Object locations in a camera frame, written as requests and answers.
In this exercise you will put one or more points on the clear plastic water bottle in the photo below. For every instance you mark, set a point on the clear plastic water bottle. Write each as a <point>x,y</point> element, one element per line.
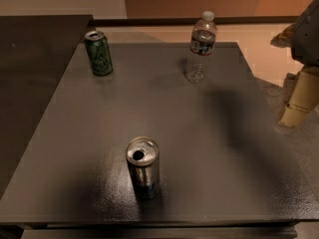
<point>203,37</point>

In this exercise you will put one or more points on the green soda can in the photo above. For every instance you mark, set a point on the green soda can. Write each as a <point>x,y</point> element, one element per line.
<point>98,51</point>

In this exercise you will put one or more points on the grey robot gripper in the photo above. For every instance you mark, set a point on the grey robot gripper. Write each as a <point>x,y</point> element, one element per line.
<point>307,39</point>

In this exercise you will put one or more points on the silver energy drink can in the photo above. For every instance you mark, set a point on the silver energy drink can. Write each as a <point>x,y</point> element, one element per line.
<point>143,159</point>

